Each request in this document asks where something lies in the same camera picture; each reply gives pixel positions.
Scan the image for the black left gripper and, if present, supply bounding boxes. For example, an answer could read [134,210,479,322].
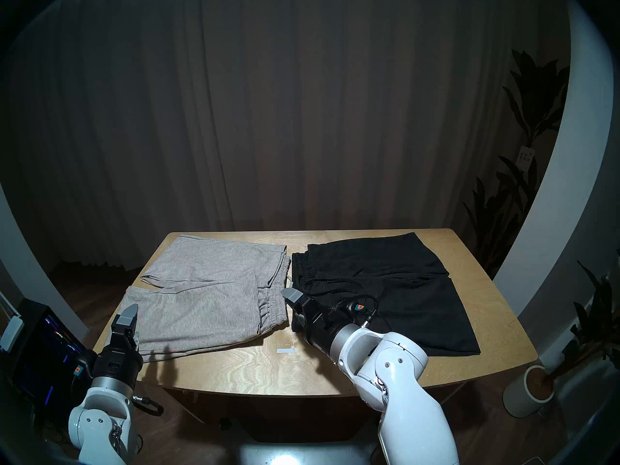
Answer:
[92,303,143,387]

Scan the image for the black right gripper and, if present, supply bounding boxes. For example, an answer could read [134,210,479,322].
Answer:
[281,287,342,356]

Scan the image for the grey drawstring pants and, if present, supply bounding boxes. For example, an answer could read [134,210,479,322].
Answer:
[124,234,291,362]

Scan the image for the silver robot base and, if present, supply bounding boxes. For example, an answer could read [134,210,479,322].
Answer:
[237,440,378,465]

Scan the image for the black computer tower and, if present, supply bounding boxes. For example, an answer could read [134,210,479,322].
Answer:
[12,298,100,433]

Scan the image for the small white box device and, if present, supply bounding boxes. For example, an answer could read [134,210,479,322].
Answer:
[0,314,24,352]

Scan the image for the brown pleated curtain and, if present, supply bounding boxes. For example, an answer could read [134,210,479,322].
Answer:
[0,0,572,276]

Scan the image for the white cylindrical plant pot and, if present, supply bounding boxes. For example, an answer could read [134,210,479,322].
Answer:
[503,365,556,418]

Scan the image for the tall dark leafy plant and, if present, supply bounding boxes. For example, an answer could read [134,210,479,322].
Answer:
[463,49,571,278]

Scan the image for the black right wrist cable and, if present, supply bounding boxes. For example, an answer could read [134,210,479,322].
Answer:
[329,296,381,328]

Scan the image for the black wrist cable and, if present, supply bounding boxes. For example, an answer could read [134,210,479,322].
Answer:
[131,394,164,417]
[329,296,381,328]

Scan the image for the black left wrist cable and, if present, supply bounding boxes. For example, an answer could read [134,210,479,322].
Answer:
[131,394,164,417]

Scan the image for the black drawstring pants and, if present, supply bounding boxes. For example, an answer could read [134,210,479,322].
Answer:
[290,232,481,357]

